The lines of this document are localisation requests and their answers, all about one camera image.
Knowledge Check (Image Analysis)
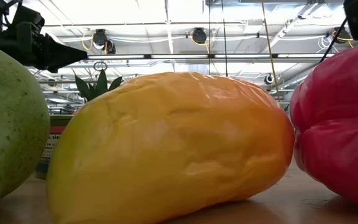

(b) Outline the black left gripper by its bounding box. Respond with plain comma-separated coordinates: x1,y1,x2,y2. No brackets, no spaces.
0,23,88,73

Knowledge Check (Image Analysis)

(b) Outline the snake plant in white pot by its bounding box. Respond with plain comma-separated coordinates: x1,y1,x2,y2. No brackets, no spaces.
72,68,124,103

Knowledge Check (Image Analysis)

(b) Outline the green pear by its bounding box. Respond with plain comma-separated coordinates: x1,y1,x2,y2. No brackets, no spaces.
0,40,51,218

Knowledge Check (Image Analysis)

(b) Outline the silver tin can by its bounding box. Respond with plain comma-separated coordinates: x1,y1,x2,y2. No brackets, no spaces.
35,114,74,180

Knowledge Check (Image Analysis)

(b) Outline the yellow orange mango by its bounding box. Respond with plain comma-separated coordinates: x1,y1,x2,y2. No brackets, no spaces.
45,71,296,224

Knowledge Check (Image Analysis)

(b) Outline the red bell pepper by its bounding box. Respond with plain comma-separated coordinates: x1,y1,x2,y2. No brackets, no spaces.
289,42,358,214

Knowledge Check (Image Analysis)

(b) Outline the black hanging cable with coil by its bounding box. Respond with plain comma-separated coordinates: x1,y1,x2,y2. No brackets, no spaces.
221,0,229,77

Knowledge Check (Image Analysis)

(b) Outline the yellow hanging cable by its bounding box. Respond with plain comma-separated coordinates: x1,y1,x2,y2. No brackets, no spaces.
260,0,281,103

